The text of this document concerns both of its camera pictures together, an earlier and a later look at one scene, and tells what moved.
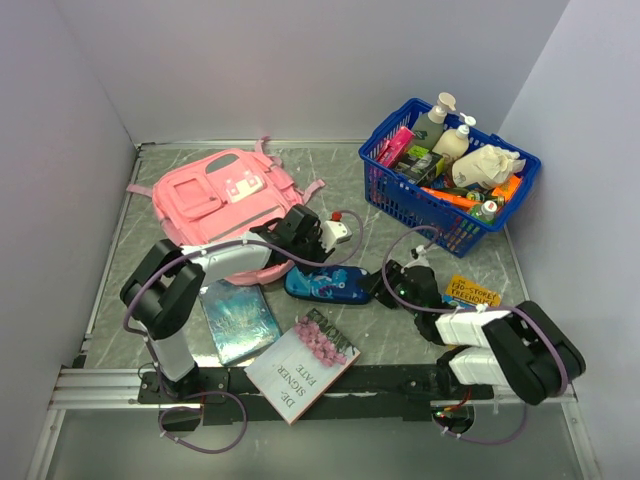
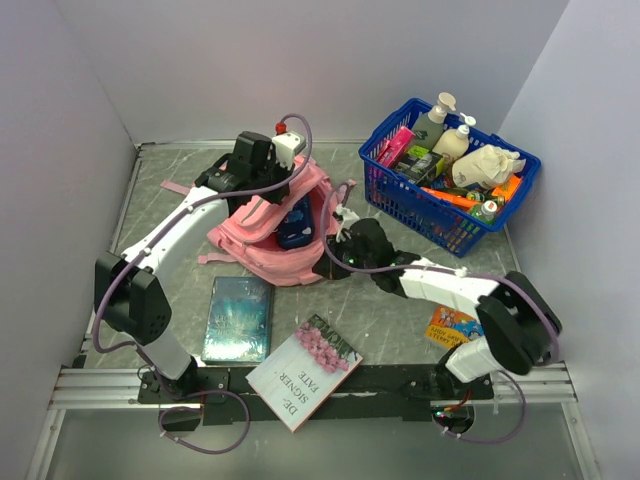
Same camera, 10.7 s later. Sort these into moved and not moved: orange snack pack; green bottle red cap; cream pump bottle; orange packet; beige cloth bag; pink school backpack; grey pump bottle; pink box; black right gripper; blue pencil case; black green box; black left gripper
Moved: pink school backpack; blue pencil case; black right gripper; black left gripper
Not moved: orange packet; black green box; grey pump bottle; orange snack pack; beige cloth bag; green bottle red cap; pink box; cream pump bottle
